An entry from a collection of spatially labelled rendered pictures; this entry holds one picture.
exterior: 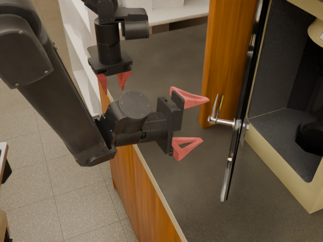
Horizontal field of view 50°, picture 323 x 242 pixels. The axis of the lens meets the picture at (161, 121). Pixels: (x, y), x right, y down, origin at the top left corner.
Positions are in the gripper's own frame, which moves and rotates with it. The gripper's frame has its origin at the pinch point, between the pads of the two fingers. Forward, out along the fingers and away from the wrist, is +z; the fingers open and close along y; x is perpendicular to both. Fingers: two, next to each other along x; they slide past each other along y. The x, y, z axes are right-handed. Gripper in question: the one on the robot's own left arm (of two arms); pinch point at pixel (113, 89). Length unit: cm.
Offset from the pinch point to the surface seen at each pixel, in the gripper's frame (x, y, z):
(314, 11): -32, 31, -28
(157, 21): 68, 47, 17
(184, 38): 43, 48, 15
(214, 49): -10.4, 24.6, -11.0
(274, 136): -28.1, 34.1, 8.6
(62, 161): 90, -10, 109
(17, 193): 78, -40, 109
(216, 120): -33.3, 9.7, -9.8
